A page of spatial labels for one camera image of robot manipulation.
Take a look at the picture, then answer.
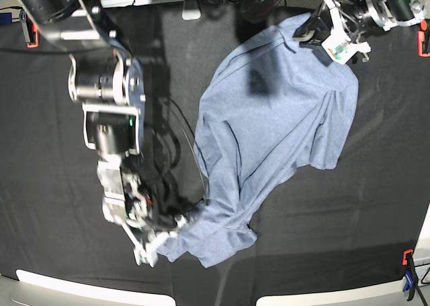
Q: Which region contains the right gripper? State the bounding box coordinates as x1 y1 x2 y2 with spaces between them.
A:
122 174 188 248

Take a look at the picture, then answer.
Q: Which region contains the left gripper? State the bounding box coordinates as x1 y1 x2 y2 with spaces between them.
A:
293 13 371 61

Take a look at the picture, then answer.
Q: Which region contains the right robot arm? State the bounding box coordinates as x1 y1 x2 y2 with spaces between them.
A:
18 0 186 249

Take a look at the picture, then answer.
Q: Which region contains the light blue t-shirt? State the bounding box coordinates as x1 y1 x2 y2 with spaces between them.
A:
158 13 359 268

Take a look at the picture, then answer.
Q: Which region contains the black table cloth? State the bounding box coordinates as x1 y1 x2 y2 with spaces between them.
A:
0 5 430 296

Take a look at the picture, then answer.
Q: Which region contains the white camera stand base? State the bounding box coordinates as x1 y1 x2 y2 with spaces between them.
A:
181 0 202 21

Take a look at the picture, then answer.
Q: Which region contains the orange black clamp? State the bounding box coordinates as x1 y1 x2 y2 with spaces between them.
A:
418 19 429 57
19 9 39 48

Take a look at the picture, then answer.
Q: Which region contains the orange black clamp far left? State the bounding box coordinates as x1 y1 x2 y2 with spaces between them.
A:
19 9 39 48

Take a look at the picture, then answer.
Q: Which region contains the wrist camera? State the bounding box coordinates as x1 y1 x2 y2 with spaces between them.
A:
322 34 357 65
133 232 177 267

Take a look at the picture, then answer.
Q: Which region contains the orange black clamp far right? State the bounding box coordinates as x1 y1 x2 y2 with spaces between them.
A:
418 19 429 57

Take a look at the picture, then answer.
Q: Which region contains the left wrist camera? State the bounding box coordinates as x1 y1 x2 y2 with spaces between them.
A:
322 34 357 65

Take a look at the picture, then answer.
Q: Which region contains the orange blue clamp near right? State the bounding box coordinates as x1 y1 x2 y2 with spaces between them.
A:
402 249 417 302

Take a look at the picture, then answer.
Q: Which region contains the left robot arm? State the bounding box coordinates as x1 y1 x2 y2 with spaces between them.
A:
293 0 429 65

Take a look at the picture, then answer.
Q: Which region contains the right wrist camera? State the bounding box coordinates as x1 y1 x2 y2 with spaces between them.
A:
133 232 177 267

